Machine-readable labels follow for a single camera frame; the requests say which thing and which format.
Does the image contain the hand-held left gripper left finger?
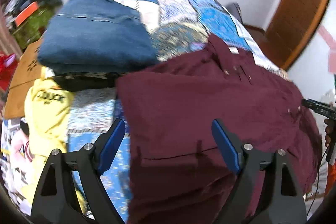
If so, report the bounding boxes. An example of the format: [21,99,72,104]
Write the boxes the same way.
[30,118,126,224]

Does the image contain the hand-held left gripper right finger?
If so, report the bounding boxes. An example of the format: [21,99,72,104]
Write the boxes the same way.
[210,118,308,224]

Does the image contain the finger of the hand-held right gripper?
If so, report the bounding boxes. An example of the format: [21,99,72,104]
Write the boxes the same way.
[301,99,336,120]

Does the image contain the maroon shirt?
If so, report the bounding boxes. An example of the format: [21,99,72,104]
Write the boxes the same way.
[115,34,323,224]

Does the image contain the person's right hand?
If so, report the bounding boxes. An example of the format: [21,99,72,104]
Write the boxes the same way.
[324,118,333,148]

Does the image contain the person's orange garment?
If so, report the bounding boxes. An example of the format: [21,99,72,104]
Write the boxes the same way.
[324,161,336,197]

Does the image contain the dark patterned folded cloth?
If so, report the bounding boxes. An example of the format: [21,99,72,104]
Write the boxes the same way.
[54,70,117,92]

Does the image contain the yellow printed shirt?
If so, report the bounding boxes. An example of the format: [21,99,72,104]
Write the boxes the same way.
[24,78,87,216]

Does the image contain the wooden door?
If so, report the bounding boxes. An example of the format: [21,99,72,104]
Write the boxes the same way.
[265,0,332,69]

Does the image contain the folded blue jeans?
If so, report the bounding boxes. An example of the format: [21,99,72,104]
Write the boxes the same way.
[37,0,160,75]

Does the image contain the brown printed cloth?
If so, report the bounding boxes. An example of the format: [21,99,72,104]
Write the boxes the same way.
[4,39,45,119]

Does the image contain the red bag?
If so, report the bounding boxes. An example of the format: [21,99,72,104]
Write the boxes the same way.
[0,53,19,90]

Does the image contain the blue patchwork bedsheet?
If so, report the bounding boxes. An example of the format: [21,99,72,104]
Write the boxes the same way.
[0,0,289,224]

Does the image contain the brown striped curtain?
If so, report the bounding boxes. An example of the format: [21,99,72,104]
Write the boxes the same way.
[0,0,23,56]

